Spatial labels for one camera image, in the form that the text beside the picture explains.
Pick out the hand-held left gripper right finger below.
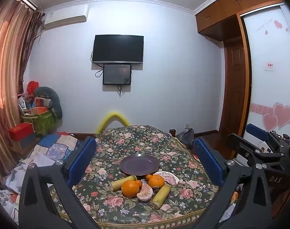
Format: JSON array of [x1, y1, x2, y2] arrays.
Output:
[[193, 137, 271, 229]]

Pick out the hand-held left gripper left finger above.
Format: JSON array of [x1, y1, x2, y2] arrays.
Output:
[[19, 136, 97, 229]]

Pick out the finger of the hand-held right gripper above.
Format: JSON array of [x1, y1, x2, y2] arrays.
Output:
[[246, 123, 282, 153], [227, 134, 287, 171]]

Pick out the pomelo piece with rind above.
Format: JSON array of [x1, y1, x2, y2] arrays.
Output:
[[154, 171, 180, 186]]

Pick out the yellow sugarcane piece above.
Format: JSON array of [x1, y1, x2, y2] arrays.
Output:
[[111, 175, 137, 192], [151, 184, 172, 209]]

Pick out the large orange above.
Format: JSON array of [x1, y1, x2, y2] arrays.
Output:
[[148, 175, 165, 189], [122, 180, 140, 198]]

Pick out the dark purple round plate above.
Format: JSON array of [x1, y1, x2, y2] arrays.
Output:
[[119, 154, 160, 176]]

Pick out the peeled pomelo segment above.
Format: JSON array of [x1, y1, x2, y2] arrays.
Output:
[[136, 182, 154, 202]]

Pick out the dark bag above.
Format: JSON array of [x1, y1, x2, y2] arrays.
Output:
[[176, 128, 195, 149]]

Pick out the white wardrobe door with hearts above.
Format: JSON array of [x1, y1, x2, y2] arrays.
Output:
[[240, 3, 290, 148]]

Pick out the brown wooden door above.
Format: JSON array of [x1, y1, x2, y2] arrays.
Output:
[[219, 39, 252, 140]]

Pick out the green shopping bag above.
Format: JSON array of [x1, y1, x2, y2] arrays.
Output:
[[20, 110, 57, 135]]

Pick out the yellow foam tube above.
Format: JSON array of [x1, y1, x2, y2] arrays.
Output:
[[96, 111, 131, 134]]

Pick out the floral green tablecloth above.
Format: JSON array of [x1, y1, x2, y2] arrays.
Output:
[[48, 125, 238, 229]]

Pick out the orange flat box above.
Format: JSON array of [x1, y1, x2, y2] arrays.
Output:
[[32, 107, 49, 115]]

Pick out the grey plush toy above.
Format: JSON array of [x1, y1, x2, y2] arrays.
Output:
[[33, 86, 63, 119]]

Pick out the red rectangular box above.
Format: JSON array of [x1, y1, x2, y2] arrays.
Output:
[[9, 122, 34, 142]]

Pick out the pile of papers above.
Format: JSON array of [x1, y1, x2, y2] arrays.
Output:
[[0, 157, 53, 220]]

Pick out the red plastic bag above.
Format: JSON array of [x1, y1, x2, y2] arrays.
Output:
[[26, 81, 40, 94]]

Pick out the brown pink curtain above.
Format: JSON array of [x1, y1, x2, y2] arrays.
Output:
[[0, 0, 45, 174]]

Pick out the wooden overhead cabinet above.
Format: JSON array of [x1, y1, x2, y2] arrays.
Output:
[[195, 0, 288, 41]]

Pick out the white air conditioner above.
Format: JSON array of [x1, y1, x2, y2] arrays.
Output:
[[43, 4, 89, 31]]

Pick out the black monitor cables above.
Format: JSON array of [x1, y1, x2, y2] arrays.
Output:
[[117, 77, 131, 97]]

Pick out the small black wall monitor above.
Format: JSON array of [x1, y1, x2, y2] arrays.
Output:
[[102, 64, 132, 85]]

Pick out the black wall television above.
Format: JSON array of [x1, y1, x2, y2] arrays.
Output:
[[92, 35, 144, 64]]

